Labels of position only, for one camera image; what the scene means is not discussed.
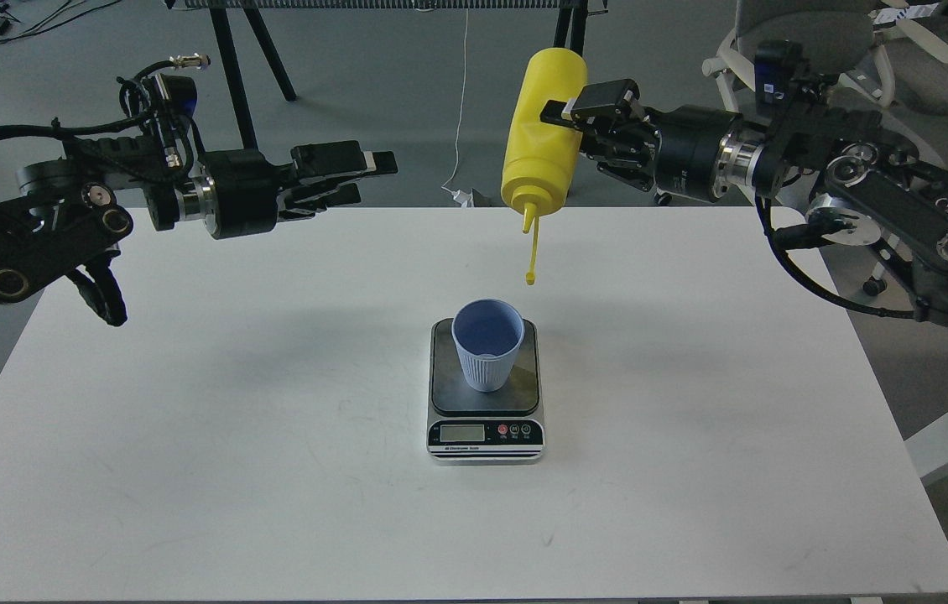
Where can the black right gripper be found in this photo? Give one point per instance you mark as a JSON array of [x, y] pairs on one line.
[[676, 153]]

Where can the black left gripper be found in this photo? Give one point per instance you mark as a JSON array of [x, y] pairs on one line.
[[249, 195]]

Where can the yellow squeeze bottle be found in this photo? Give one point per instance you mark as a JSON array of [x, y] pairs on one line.
[[540, 158]]

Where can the blue ribbed plastic cup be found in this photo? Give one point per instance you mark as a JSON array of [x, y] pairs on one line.
[[488, 334]]

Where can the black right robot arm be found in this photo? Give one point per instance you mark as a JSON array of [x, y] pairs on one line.
[[779, 216]]

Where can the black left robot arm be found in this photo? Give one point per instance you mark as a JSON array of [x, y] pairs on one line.
[[66, 221]]

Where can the digital kitchen scale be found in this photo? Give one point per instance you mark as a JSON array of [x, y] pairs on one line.
[[468, 427]]

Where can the white power adapter on floor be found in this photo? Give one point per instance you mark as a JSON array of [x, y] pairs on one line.
[[472, 199]]

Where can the black legged background table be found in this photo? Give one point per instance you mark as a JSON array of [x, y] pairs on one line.
[[437, 88]]

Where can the grey office chair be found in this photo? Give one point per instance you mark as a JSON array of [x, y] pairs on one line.
[[910, 54], [809, 50]]

